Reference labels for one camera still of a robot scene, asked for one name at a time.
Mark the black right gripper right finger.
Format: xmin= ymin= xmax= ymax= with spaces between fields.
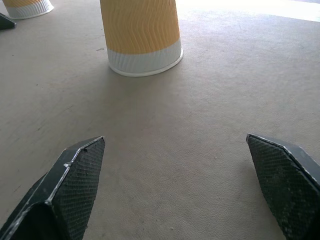
xmin=245 ymin=133 xmax=320 ymax=240

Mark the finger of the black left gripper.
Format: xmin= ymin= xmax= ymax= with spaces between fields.
xmin=0 ymin=12 xmax=17 ymax=32

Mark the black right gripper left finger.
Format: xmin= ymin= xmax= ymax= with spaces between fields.
xmin=0 ymin=135 xmax=106 ymax=240

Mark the yellow white ribbed paper cup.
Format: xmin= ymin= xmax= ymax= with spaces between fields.
xmin=1 ymin=0 xmax=55 ymax=20
xmin=99 ymin=0 xmax=184 ymax=78

